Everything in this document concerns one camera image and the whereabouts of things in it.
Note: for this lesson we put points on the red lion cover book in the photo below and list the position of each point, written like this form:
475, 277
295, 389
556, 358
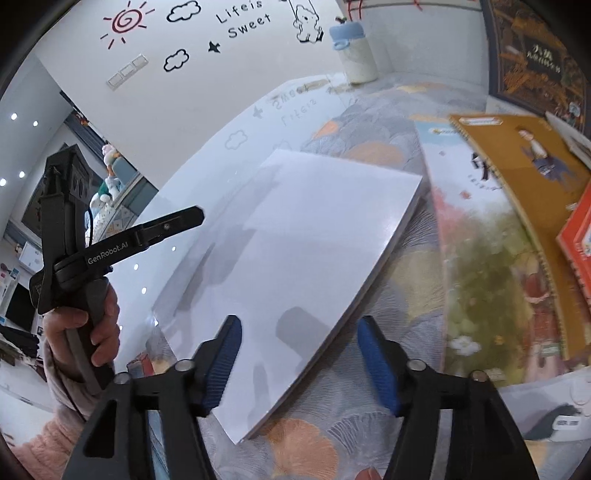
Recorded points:
579, 240

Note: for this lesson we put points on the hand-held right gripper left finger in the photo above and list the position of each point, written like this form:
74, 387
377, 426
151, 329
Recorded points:
226, 364

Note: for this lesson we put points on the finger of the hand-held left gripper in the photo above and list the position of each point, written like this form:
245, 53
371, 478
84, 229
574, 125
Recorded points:
175, 221

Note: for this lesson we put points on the red sun wall decal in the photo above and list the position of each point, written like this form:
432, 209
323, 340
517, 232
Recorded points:
127, 21

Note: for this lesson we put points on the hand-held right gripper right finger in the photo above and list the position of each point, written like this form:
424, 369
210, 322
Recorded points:
381, 369

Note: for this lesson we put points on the white light switch panel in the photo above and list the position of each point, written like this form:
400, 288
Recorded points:
127, 71

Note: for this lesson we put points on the black monitor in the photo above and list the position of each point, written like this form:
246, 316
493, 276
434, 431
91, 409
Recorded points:
18, 307

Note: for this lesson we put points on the person's left hand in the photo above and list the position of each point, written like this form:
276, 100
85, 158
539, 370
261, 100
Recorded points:
110, 337

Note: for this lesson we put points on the plain white cover book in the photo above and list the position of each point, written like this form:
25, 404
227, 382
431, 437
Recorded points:
295, 258

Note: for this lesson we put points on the meadow rabbit picture book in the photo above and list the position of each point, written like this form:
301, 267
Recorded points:
485, 286

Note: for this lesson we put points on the mustard yellow book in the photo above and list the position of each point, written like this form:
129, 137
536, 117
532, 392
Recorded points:
508, 152

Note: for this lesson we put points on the white bottle blue lid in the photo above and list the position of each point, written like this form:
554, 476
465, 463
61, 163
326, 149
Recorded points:
358, 60

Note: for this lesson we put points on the plush toy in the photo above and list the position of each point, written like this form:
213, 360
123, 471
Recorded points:
108, 184

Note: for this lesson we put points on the dark ornate encyclopedia book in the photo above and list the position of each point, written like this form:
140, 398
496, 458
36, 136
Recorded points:
531, 60

